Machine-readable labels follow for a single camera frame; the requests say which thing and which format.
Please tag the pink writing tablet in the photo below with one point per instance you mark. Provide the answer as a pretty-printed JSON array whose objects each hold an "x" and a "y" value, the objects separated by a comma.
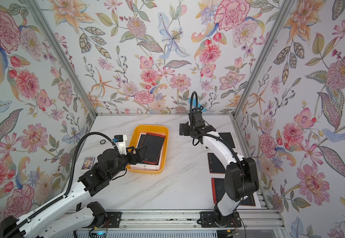
[{"x": 147, "y": 167}]

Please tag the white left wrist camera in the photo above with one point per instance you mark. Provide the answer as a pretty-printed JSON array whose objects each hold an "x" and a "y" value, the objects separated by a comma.
[{"x": 120, "y": 142}]

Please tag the yellow plastic storage box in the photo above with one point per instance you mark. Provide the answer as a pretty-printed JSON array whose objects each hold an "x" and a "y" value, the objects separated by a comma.
[{"x": 153, "y": 129}]

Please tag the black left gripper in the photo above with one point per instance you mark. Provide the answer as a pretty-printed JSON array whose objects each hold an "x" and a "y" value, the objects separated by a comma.
[{"x": 139, "y": 156}]

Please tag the small card box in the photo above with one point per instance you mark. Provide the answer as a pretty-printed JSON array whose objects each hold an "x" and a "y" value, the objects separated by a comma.
[{"x": 87, "y": 164}]

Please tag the red writing tablet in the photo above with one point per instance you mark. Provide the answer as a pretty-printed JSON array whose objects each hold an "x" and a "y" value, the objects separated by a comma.
[
  {"x": 219, "y": 191},
  {"x": 154, "y": 144},
  {"x": 215, "y": 166}
]

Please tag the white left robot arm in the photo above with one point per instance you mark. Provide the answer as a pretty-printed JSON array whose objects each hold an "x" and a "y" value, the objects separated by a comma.
[{"x": 109, "y": 164}]

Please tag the white writing tablet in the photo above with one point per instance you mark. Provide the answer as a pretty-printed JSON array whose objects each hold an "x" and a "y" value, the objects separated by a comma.
[{"x": 227, "y": 137}]

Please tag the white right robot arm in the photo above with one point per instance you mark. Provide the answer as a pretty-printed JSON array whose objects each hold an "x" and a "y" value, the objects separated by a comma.
[{"x": 241, "y": 178}]

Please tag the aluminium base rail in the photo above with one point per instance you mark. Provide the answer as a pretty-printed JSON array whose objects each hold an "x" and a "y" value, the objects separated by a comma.
[{"x": 156, "y": 223}]

